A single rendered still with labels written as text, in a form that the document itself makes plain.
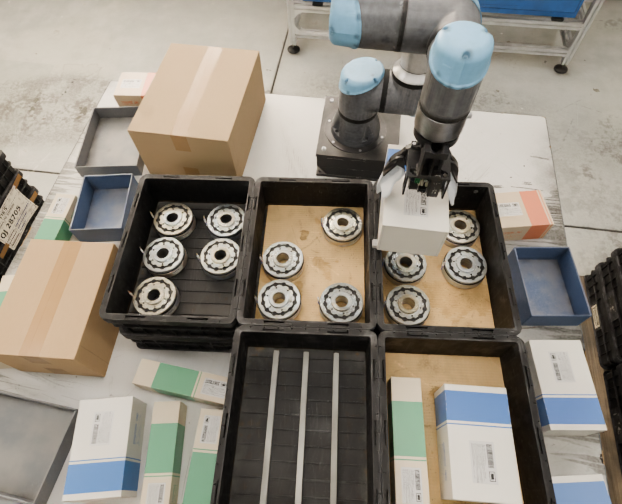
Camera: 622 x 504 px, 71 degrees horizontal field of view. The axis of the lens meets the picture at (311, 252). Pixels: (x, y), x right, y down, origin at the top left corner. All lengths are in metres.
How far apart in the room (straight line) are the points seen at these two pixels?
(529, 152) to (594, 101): 1.53
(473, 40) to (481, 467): 0.71
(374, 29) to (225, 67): 0.88
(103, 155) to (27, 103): 1.64
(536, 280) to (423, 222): 0.60
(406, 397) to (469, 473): 0.17
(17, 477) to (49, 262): 0.50
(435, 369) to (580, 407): 0.33
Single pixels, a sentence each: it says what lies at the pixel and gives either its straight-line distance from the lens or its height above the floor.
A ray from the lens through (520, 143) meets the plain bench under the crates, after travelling 1.66.
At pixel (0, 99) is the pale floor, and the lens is 3.38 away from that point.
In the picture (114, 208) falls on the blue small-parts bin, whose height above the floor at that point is 0.70.
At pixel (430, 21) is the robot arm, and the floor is 1.43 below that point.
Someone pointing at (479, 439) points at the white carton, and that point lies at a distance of 0.94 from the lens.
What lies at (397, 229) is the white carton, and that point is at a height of 1.13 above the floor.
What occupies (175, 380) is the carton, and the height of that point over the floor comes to 0.76.
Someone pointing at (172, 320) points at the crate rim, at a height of 0.93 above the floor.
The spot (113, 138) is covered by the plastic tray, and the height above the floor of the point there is 0.70.
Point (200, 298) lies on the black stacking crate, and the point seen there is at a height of 0.83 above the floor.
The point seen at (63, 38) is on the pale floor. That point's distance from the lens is 3.66.
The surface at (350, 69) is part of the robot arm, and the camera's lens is 1.27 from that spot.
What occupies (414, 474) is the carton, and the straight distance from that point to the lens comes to 0.93.
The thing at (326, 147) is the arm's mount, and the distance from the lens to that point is 1.37.
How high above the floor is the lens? 1.81
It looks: 60 degrees down
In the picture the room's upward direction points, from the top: 2 degrees counter-clockwise
